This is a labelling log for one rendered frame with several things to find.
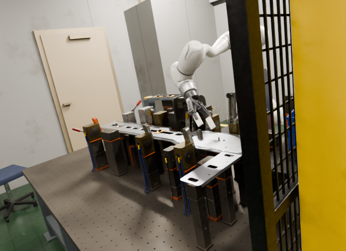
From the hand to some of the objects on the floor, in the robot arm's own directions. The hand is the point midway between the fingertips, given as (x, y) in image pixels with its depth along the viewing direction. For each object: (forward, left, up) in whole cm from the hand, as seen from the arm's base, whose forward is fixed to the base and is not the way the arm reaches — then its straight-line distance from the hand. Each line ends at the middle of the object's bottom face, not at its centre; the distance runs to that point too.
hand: (206, 125), depth 127 cm
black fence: (-22, +67, -108) cm, 129 cm away
